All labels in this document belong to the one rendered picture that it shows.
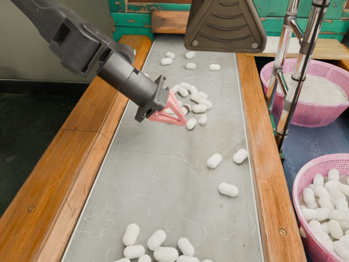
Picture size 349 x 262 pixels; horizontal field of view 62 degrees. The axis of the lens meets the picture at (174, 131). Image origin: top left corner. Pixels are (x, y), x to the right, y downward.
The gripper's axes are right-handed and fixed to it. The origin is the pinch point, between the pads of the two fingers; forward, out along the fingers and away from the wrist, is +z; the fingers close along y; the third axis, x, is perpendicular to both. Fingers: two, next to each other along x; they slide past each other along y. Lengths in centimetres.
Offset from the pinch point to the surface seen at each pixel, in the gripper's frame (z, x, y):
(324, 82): 35, -21, 32
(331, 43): 37, -29, 52
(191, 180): 5.6, 2.3, -11.3
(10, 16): -77, 96, 129
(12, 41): -70, 111, 129
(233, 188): 10.0, -4.1, -14.3
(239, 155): 11.2, -5.3, -5.7
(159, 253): 1.5, 3.2, -27.5
